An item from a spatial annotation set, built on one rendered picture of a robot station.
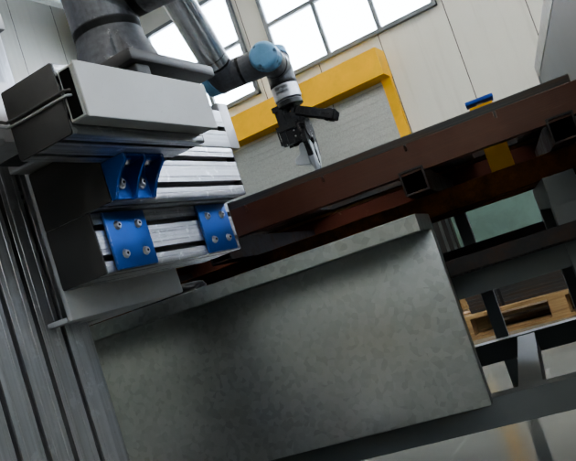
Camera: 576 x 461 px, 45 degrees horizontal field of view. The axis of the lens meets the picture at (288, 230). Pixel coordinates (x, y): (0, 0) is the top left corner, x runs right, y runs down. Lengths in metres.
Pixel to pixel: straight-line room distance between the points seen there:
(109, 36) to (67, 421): 0.60
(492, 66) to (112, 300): 9.09
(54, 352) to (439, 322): 0.70
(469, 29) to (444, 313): 8.88
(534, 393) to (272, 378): 0.52
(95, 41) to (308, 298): 0.64
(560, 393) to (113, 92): 1.03
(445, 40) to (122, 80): 9.38
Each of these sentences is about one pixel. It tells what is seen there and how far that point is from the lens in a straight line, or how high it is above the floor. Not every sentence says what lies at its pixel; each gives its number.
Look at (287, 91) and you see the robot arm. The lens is 1.88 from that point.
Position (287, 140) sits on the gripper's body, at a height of 1.00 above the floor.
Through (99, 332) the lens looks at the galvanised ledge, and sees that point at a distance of 1.44.
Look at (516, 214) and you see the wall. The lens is 9.83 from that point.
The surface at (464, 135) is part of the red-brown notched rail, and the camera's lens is 1.40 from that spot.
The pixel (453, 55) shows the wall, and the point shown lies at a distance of 10.12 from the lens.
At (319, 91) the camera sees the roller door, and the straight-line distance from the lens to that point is 10.32.
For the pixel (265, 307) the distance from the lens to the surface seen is 1.45.
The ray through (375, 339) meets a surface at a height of 0.48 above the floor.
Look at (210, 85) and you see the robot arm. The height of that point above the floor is 1.19.
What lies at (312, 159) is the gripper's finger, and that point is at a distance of 1.85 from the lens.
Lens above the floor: 0.63
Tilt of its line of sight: 5 degrees up
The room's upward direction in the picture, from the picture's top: 18 degrees counter-clockwise
